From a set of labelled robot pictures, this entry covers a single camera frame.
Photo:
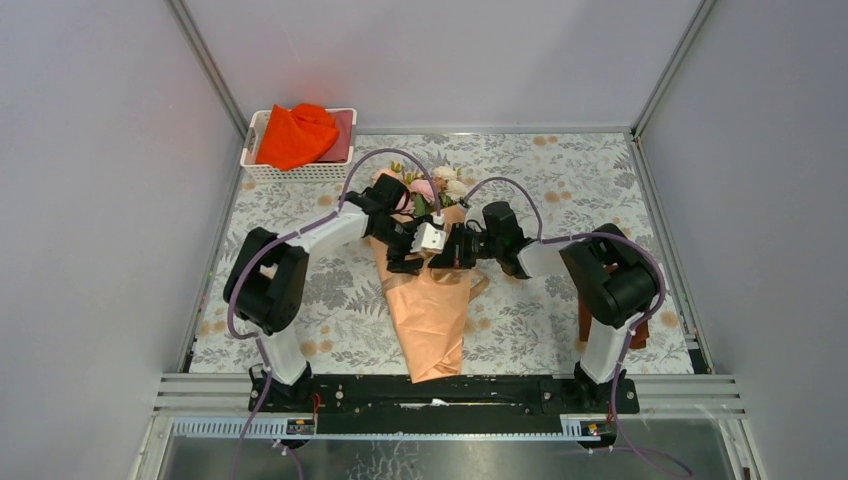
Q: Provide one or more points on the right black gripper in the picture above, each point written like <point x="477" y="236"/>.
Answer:
<point x="451" y="255"/>

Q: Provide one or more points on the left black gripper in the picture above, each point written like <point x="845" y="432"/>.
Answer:
<point x="395" y="260"/>

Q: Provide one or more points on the beige orange wrapping paper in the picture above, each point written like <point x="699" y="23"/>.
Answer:
<point x="429" y="322"/>

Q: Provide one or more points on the pink rose stems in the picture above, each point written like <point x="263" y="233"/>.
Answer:
<point x="421" y="196"/>

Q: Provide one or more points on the white plastic basket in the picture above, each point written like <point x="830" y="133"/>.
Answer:
<point x="263" y="173"/>

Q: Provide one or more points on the tan ribbon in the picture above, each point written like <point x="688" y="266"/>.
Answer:
<point x="477" y="280"/>

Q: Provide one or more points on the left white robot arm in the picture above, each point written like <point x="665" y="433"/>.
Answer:
<point x="265" y="288"/>

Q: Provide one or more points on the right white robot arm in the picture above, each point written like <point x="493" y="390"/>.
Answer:
<point x="616" y="280"/>

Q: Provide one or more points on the dark red cloth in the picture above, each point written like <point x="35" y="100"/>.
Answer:
<point x="344" y="122"/>

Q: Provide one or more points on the orange cloth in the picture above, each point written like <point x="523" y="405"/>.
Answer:
<point x="298" y="136"/>

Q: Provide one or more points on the floral table cloth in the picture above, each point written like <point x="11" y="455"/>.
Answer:
<point x="556" y="184"/>

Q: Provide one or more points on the brown wooden block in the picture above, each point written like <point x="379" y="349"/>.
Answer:
<point x="584" y="327"/>

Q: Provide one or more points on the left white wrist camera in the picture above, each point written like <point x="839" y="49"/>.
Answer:
<point x="430" y="235"/>

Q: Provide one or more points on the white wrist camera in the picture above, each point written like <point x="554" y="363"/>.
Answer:
<point x="474" y="217"/>
<point x="430" y="235"/>

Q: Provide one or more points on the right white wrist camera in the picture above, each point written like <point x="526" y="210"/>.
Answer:
<point x="474" y="217"/>

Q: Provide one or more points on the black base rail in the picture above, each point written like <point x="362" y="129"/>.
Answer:
<point x="469" y="404"/>

